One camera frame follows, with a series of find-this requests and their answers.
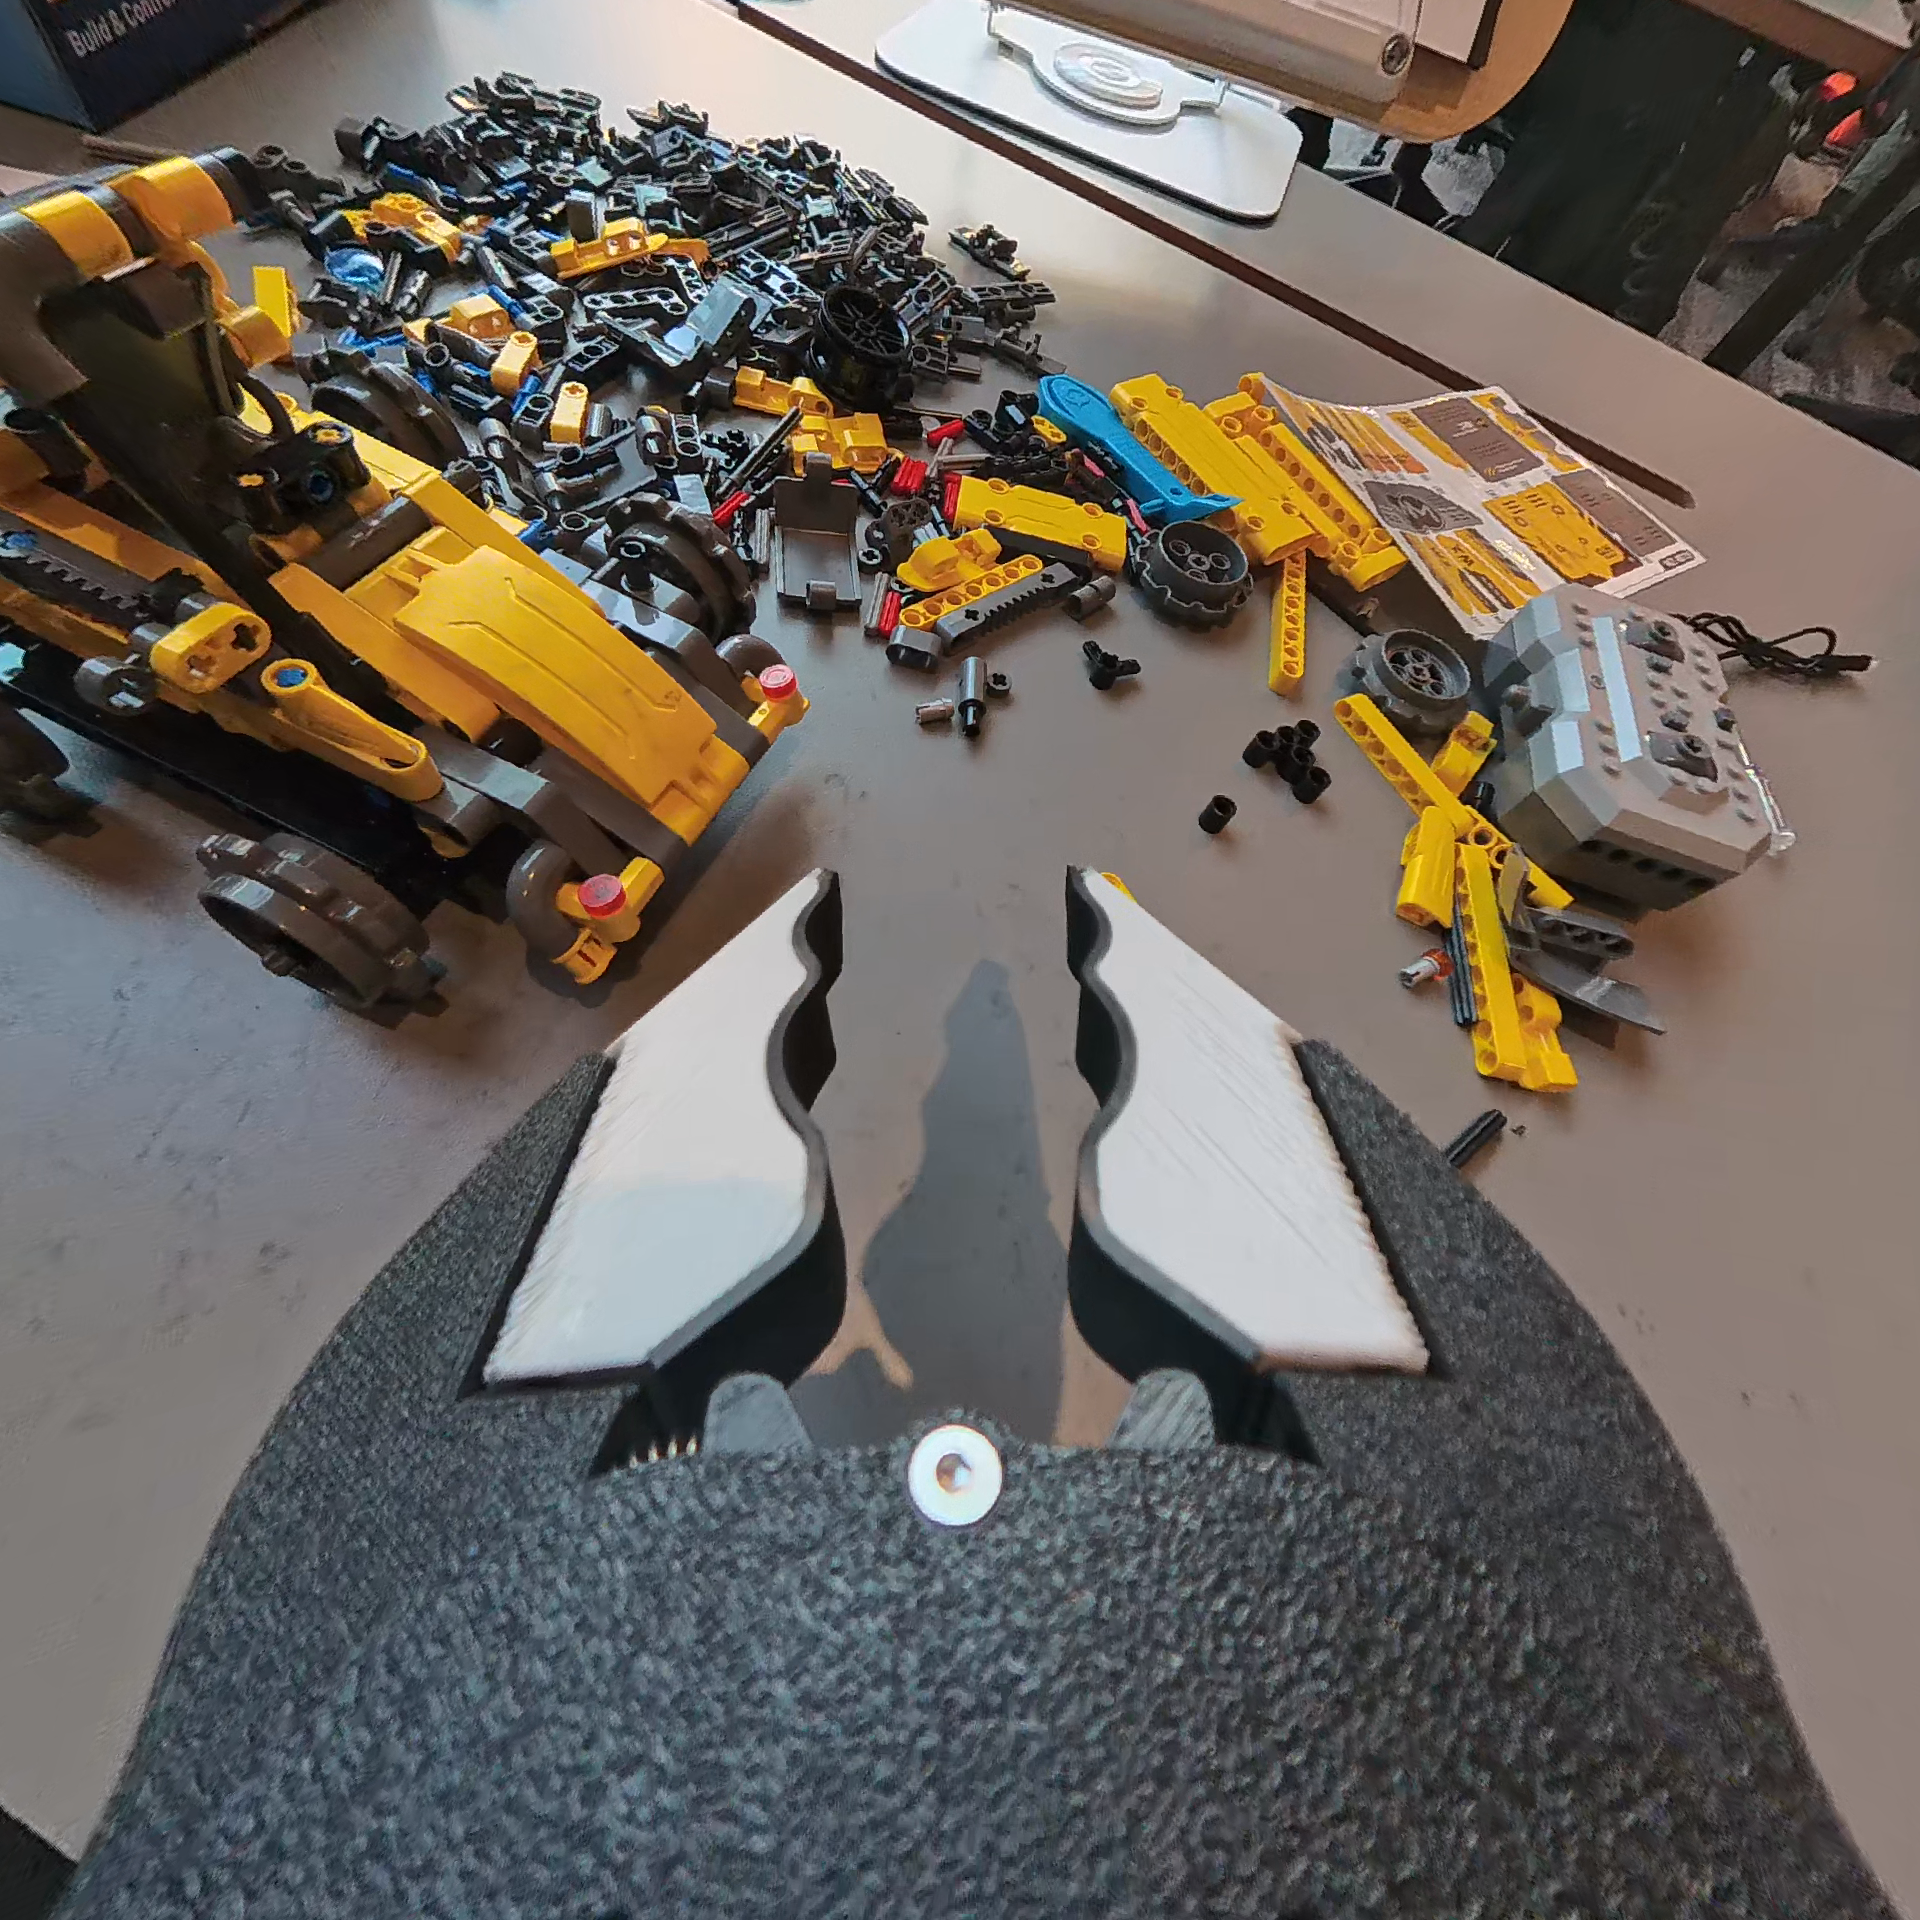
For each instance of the small grey red-tipped pin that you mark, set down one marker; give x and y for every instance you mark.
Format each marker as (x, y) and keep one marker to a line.
(1423, 972)

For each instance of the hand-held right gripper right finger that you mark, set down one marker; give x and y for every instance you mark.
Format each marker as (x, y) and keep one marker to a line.
(1244, 1215)

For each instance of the black connector cluster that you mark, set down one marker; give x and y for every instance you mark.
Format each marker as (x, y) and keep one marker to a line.
(1289, 762)

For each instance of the black axle rod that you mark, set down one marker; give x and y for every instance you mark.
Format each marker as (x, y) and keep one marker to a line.
(1473, 1137)

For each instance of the silver stand base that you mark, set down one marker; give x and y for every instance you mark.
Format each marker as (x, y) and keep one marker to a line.
(975, 90)

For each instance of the loose yellow beams group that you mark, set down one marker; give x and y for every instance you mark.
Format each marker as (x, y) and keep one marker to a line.
(1484, 961)

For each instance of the pile of dark brick pieces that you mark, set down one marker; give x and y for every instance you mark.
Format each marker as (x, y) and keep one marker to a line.
(676, 196)

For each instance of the yellow grey sticker sheet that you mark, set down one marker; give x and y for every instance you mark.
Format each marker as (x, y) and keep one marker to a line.
(1500, 495)

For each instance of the yellow toy brick vehicle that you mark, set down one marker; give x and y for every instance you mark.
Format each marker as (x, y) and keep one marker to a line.
(495, 629)

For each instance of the yellow thin single beam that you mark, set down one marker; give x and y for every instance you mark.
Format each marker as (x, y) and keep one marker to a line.
(1289, 623)

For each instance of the black spoked wheel rim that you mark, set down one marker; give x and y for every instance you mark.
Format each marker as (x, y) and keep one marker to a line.
(863, 338)

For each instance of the grey brick battery box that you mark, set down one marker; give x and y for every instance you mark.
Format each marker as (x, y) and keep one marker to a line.
(1622, 765)

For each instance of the dark blue cardboard kit box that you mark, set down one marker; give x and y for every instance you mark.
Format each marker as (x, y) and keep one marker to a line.
(135, 61)

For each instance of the dark grey sprocket wheel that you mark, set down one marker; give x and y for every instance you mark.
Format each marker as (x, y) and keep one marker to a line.
(1415, 681)
(1189, 570)

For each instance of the stack of yellow long beams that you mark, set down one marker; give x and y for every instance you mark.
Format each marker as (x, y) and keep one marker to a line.
(1261, 480)

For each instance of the clear blue round piece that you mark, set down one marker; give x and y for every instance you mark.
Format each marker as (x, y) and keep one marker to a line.
(358, 272)

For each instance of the dark grey curved panel piece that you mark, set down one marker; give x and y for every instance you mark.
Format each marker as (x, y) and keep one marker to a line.
(1590, 975)

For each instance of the blue brick separator tool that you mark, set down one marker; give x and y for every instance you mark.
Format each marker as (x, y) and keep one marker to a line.
(1126, 441)

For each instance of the black pin connector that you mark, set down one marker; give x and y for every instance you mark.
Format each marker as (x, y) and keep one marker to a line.
(1107, 665)

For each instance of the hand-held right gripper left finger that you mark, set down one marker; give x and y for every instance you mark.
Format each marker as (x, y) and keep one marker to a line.
(662, 1215)

